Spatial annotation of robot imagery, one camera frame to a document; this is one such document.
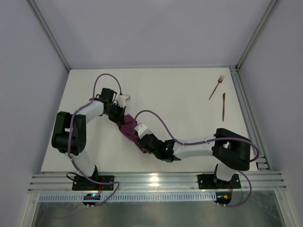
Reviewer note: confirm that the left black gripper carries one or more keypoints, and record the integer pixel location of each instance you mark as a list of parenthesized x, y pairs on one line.
[(118, 116)]

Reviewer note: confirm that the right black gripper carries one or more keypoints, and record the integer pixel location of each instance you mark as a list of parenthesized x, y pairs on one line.
[(144, 141)]

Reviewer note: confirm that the purple satin napkin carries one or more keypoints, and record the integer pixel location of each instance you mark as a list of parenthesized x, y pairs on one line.
[(127, 129)]

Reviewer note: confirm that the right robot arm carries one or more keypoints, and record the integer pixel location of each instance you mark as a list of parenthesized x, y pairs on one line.
[(231, 149)]

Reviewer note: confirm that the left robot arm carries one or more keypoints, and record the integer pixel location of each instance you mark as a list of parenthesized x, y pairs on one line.
[(70, 129)]

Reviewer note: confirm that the left controller board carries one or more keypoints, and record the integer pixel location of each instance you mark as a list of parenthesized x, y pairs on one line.
[(91, 199)]

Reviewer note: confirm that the controller board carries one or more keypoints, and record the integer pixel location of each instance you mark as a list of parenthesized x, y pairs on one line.
[(222, 199), (91, 199)]

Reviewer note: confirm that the right controller board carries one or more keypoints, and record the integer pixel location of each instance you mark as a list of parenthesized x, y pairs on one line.
[(222, 199)]

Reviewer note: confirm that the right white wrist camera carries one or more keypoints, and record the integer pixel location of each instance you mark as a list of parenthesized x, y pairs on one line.
[(142, 130)]

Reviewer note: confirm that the slotted grey cable duct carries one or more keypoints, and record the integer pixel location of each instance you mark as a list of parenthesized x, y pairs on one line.
[(131, 197)]

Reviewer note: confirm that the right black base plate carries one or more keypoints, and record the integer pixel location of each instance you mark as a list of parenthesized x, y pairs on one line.
[(208, 181)]

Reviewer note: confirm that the aluminium front rail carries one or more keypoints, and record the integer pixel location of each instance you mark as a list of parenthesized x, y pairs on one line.
[(162, 182)]

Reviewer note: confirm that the aluminium rail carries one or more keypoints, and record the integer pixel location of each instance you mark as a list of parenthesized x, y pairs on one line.
[(249, 120), (162, 182)]

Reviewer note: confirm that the right side aluminium rail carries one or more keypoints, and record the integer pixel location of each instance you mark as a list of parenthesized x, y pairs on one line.
[(249, 120)]

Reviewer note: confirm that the left aluminium frame post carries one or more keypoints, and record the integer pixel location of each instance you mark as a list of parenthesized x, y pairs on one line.
[(47, 31)]

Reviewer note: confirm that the aluminium frame post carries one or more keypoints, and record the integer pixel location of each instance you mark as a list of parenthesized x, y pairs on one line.
[(47, 31), (269, 11)]

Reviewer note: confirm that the right aluminium frame post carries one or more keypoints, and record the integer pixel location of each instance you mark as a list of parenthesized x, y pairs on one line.
[(269, 11)]

